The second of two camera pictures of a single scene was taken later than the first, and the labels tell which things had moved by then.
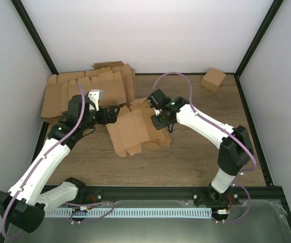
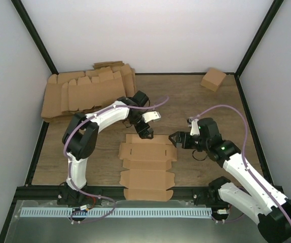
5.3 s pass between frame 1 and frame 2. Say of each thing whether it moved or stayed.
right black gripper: moved
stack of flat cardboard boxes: stayed
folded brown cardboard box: stayed
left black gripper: moved
